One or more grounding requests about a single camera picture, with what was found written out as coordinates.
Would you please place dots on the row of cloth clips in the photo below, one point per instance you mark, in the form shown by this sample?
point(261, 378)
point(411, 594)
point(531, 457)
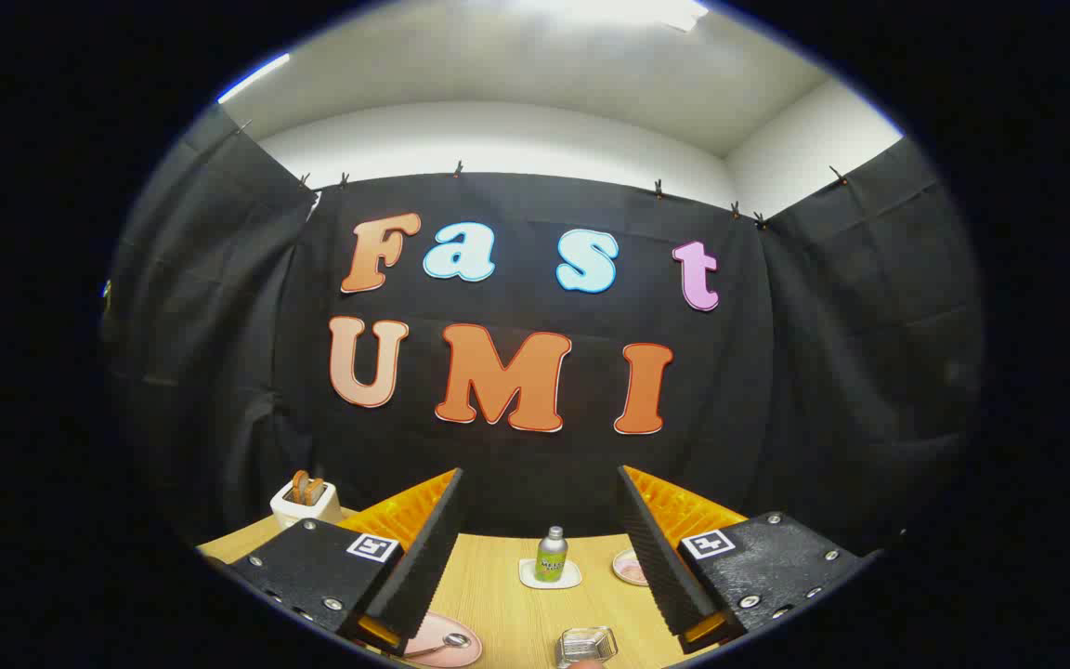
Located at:
point(458, 169)

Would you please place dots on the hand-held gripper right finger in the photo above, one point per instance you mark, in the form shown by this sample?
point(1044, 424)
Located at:
point(660, 567)

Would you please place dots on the toast slice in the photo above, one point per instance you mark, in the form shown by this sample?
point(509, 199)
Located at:
point(316, 491)
point(299, 485)

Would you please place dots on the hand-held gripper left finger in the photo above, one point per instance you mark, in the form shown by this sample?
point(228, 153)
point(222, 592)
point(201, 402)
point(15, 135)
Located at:
point(428, 567)

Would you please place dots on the white oval plate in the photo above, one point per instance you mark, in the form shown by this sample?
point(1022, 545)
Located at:
point(619, 569)

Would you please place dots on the ceiling light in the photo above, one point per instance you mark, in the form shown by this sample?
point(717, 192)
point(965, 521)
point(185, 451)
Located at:
point(256, 74)
point(665, 11)

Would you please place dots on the green soda bottle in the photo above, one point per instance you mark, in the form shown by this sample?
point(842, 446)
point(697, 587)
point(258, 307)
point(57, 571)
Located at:
point(551, 562)

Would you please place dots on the white toaster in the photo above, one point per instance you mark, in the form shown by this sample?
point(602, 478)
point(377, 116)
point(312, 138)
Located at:
point(298, 516)

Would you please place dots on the pink round plate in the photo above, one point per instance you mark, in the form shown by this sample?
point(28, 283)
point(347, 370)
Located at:
point(433, 632)

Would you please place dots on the white square coaster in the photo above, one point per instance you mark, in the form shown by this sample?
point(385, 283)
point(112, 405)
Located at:
point(528, 578)

